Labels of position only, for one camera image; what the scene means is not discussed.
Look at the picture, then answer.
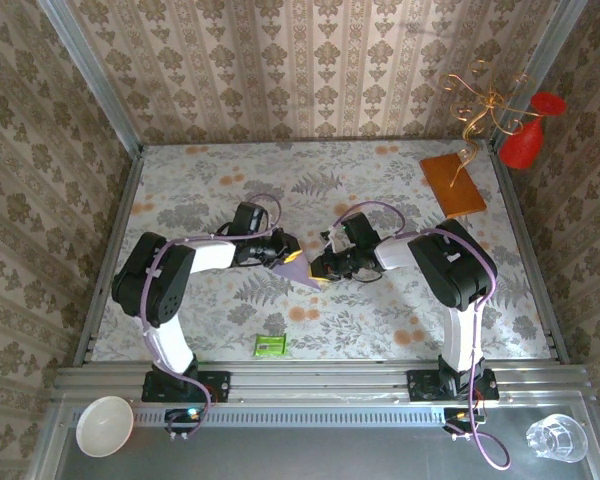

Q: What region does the lilac paper sheet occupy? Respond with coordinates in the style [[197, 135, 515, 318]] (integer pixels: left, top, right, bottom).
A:
[[271, 251, 324, 292]]

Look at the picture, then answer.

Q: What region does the green snack packet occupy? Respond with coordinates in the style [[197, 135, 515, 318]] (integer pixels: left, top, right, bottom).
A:
[[253, 333, 287, 358]]

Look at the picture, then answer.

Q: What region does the floral patterned table cloth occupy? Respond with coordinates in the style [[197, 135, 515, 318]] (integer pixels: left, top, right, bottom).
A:
[[90, 139, 554, 362]]

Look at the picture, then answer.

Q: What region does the orange-brown wooden board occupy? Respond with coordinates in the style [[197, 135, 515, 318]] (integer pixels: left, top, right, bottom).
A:
[[419, 152, 489, 221]]

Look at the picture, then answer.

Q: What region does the red wine glass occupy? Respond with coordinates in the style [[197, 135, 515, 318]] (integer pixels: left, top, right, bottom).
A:
[[498, 91, 568, 171]]

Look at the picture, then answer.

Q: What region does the white bowl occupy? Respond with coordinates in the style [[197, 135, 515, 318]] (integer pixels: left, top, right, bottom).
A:
[[75, 395, 135, 458]]

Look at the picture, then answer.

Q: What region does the clear glass tumbler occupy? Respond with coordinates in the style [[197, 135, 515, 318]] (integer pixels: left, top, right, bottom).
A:
[[524, 413, 589, 465]]

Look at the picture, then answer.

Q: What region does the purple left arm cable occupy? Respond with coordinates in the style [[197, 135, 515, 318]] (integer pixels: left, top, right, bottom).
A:
[[139, 193, 284, 442]]

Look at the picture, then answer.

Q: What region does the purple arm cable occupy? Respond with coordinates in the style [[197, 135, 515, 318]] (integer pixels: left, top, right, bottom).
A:
[[333, 201, 512, 474], [139, 193, 284, 442]]

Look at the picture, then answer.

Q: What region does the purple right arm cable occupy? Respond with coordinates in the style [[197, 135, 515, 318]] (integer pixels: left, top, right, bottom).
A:
[[333, 201, 512, 474]]

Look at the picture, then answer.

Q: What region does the aluminium mounting rail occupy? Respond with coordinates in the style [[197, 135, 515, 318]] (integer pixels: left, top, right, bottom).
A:
[[52, 360, 594, 404]]

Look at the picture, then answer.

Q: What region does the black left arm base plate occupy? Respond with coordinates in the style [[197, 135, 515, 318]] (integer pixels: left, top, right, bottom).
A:
[[141, 357, 232, 404]]

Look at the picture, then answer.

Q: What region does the aluminium side rail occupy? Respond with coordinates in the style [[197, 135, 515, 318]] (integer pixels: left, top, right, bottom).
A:
[[72, 147, 146, 366], [489, 142, 571, 364]]

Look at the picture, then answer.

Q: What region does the slotted metal cable duct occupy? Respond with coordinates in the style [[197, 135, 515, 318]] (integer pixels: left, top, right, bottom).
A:
[[129, 404, 451, 429]]

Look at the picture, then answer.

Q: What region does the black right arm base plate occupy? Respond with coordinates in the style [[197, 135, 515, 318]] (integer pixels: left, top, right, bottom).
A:
[[406, 367, 500, 402]]

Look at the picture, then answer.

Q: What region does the gold wire ornament stand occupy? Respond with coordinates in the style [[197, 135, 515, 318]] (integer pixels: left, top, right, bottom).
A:
[[438, 59, 536, 190]]

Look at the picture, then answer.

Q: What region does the aluminium frame post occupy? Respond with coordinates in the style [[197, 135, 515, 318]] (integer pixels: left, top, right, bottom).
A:
[[37, 0, 145, 156], [489, 0, 589, 149]]

